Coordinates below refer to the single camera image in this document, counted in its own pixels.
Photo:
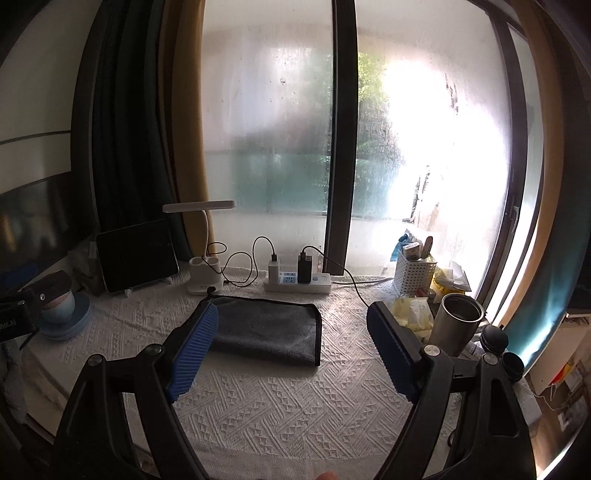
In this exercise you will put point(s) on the yellow wet wipes pack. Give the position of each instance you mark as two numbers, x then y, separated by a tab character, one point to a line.
413	311

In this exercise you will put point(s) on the black window frame post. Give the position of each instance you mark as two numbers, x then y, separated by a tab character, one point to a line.
344	134

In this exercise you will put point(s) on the white power strip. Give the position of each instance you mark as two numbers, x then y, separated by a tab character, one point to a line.
300	281

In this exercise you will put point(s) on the white textured tablecloth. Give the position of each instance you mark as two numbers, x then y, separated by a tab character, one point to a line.
258	397

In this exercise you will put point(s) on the blue bowl with wooden lid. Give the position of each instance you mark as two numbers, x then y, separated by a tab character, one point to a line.
60	309

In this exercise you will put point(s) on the white desk lamp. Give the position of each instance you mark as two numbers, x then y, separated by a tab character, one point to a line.
205	267

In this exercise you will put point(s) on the dark grey towel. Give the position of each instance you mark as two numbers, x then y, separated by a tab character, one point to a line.
270	330

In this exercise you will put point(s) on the white perforated organizer basket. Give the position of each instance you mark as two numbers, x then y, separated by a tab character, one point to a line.
413	274

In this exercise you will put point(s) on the black monitor screen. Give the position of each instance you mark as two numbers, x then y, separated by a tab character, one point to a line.
34	217

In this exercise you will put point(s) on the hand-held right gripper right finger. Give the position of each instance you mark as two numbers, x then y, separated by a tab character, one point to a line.
390	348

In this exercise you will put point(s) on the dark green curtain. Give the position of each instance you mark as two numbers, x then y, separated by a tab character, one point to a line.
127	110

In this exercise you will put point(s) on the black round bottle cap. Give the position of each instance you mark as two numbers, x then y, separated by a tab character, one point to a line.
493	339

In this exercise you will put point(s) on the white charger plug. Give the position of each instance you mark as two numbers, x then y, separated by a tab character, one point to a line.
274	271

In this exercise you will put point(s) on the tissue pack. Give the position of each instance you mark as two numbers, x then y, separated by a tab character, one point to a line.
450	279

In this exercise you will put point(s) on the stainless steel tumbler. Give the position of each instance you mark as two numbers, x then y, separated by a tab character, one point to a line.
455	327

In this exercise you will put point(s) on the black tablet on stand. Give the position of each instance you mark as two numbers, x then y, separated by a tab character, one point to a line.
136	261

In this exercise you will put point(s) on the black charger plug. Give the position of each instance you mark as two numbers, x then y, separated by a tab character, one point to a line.
304	267

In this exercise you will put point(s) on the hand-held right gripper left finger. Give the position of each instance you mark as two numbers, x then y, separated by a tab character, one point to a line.
196	344

